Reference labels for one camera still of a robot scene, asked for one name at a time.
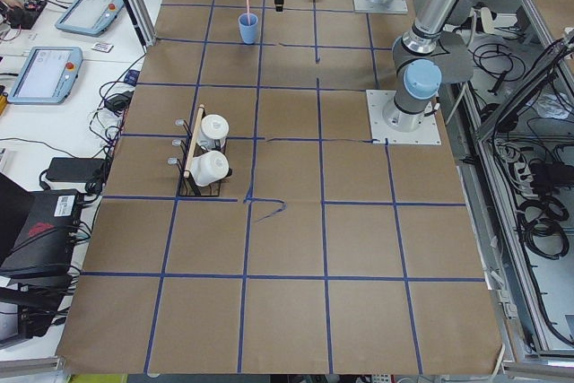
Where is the teach pendant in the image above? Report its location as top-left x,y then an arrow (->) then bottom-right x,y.
55,0 -> 124,36
7,47 -> 83,105

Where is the black wire mug rack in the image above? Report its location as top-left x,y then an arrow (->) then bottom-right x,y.
168,104 -> 232,197

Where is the white mug near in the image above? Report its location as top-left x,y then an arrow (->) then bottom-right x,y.
190,150 -> 232,187

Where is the teach pendant far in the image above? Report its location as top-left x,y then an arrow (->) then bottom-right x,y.
55,0 -> 124,36

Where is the white mug far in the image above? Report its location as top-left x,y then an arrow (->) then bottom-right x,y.
197,114 -> 230,151

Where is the light blue plastic cup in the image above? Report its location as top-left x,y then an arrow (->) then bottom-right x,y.
238,13 -> 258,45

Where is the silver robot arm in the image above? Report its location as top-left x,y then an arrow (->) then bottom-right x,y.
382,0 -> 458,133

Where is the black computer box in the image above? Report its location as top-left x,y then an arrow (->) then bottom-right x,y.
1,175 -> 83,279

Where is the black power adapter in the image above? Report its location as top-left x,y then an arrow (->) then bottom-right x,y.
39,157 -> 105,189

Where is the teach pendant near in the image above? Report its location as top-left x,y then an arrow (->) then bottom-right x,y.
7,47 -> 83,105

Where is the white mug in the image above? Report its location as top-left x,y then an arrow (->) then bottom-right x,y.
190,150 -> 232,187
197,114 -> 230,151

